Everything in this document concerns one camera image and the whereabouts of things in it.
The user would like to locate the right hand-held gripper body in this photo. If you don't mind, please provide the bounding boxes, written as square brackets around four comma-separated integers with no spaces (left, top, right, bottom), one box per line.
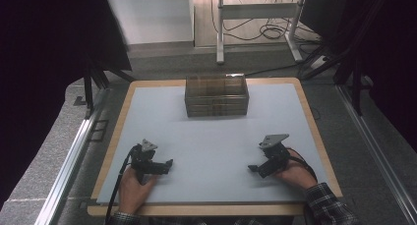
[258,133,292,178]

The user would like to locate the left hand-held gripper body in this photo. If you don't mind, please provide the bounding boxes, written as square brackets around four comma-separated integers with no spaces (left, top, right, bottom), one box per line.
[130,139,167,186]

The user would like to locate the person's right hand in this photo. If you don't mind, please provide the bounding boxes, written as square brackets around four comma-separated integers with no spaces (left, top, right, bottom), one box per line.
[274,157,319,191]

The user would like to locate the person's left hand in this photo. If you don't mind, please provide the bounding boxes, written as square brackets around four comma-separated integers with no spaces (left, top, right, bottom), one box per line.
[118,166,158,216]

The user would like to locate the white table mat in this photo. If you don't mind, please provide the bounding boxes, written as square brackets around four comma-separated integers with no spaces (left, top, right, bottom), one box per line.
[96,83,329,205]

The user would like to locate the white board with wooden edge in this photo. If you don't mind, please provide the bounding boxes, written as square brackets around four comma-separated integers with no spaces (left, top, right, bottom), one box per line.
[87,76,344,217]

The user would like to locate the transparent brown plastic box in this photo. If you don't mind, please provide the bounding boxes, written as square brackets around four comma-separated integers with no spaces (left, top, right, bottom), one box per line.
[184,73,250,118]

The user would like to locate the black tripod stand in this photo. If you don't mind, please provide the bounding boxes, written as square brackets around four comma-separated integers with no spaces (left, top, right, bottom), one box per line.
[82,52,136,120]

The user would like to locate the white power strip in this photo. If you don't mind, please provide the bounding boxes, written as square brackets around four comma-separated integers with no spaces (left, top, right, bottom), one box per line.
[309,55,329,71]

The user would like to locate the black metal stand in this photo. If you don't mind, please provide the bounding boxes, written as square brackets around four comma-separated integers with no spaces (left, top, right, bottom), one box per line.
[300,0,391,117]

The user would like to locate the dark curtain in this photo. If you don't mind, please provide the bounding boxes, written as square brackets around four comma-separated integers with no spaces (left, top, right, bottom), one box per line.
[0,0,133,210]
[299,0,417,154]

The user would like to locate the white panel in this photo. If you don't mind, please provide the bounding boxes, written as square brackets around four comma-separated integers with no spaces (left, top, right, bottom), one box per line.
[106,0,195,45]

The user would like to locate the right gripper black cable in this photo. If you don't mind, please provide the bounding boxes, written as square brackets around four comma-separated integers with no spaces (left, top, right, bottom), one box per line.
[285,147,319,183]

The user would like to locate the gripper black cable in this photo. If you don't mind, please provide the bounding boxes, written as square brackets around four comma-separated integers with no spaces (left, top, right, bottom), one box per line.
[104,144,138,225]
[285,147,319,183]

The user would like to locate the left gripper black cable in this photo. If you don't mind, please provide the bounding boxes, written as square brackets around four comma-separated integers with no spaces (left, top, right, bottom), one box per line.
[104,144,138,225]

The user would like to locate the aluminium rail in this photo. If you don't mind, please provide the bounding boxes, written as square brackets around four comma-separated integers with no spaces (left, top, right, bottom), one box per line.
[335,84,417,225]
[33,87,111,225]

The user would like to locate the black floor cables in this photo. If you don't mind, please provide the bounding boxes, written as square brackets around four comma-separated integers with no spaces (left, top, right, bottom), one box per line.
[210,0,322,43]

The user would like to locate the white metal desk frame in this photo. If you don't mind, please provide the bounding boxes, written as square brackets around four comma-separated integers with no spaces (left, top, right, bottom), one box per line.
[215,0,308,65]

